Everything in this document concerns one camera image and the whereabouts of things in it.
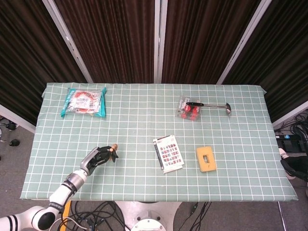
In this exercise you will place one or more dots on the teal snack bag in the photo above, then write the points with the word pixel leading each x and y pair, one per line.
pixel 84 101

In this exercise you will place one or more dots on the black trouser leg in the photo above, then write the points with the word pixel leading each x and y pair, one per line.
pixel 298 166

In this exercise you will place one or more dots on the clear box of red capsules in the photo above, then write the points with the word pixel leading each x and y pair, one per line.
pixel 188 113

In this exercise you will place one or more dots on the green checkered tablecloth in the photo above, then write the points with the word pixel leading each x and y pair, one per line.
pixel 144 130

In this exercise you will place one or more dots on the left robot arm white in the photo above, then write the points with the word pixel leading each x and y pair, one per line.
pixel 60 192

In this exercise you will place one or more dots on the dark brown curtain panel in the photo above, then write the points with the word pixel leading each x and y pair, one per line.
pixel 110 41
pixel 204 41
pixel 284 55
pixel 26 53

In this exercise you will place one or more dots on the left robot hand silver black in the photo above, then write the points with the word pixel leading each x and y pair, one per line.
pixel 95 158

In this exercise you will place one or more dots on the metal table leg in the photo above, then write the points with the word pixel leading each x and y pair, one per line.
pixel 282 216

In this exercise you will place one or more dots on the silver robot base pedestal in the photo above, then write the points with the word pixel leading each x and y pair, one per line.
pixel 148 216

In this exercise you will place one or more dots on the black box with blue label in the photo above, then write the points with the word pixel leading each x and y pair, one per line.
pixel 288 142

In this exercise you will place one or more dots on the yellow sponge with hole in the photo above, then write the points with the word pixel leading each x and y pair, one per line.
pixel 206 159

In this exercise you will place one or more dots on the black chair caster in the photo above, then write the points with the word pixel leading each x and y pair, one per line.
pixel 10 125
pixel 13 142

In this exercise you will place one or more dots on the white partition post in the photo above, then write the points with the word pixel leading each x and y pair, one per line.
pixel 68 43
pixel 160 41
pixel 243 43

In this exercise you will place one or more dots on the white partition base rail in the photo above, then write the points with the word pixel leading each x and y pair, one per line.
pixel 291 114
pixel 16 119

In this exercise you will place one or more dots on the white card box with pictures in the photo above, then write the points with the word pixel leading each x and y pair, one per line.
pixel 169 154

